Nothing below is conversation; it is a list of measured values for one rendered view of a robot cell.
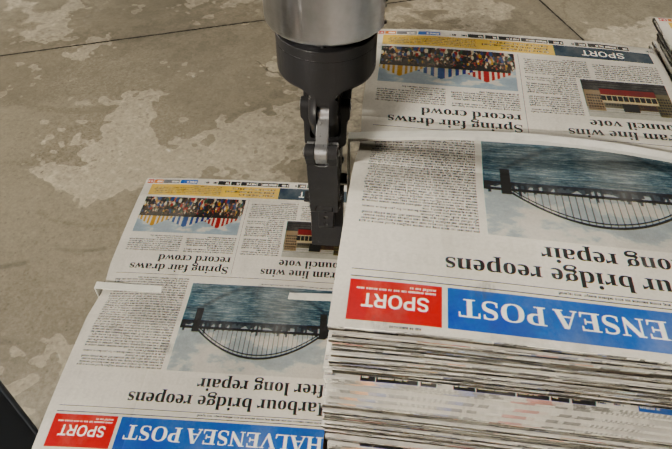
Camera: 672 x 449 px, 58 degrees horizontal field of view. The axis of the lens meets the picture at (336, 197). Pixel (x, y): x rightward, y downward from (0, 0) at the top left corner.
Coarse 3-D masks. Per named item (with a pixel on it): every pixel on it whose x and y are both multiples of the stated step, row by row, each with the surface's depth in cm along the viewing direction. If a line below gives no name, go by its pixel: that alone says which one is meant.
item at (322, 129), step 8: (320, 112) 45; (328, 112) 45; (320, 120) 46; (328, 120) 46; (320, 128) 45; (328, 128) 45; (320, 136) 45; (328, 136) 46; (320, 144) 45; (328, 144) 46; (336, 144) 46; (320, 152) 45; (320, 160) 46
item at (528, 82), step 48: (384, 48) 60; (432, 48) 60; (480, 48) 60; (528, 48) 60; (576, 48) 61; (624, 48) 61; (384, 96) 55; (432, 96) 55; (480, 96) 55; (528, 96) 55; (576, 96) 55; (624, 96) 55
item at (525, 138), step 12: (360, 132) 51; (372, 132) 51; (384, 132) 51; (396, 132) 50; (408, 132) 50; (420, 132) 50; (432, 132) 50; (444, 132) 50; (456, 132) 50; (468, 132) 49; (480, 132) 49; (492, 132) 49; (504, 132) 49; (516, 132) 49; (540, 144) 49; (552, 144) 48; (564, 144) 48; (576, 144) 48; (588, 144) 48; (600, 144) 48; (612, 144) 48; (636, 156) 48; (648, 156) 48; (660, 156) 48
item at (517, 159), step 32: (384, 128) 52; (416, 128) 52; (448, 128) 52; (480, 128) 52; (512, 128) 52; (384, 160) 49; (416, 160) 49; (448, 160) 49; (480, 160) 49; (512, 160) 49; (544, 160) 49; (576, 160) 49; (608, 160) 49; (640, 160) 49
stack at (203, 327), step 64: (192, 192) 79; (256, 192) 79; (128, 256) 72; (192, 256) 72; (256, 256) 72; (320, 256) 72; (128, 320) 66; (192, 320) 66; (256, 320) 65; (320, 320) 65; (64, 384) 60; (128, 384) 60; (192, 384) 60; (256, 384) 60; (320, 384) 60; (64, 448) 56; (128, 448) 56; (192, 448) 56; (256, 448) 56; (320, 448) 56
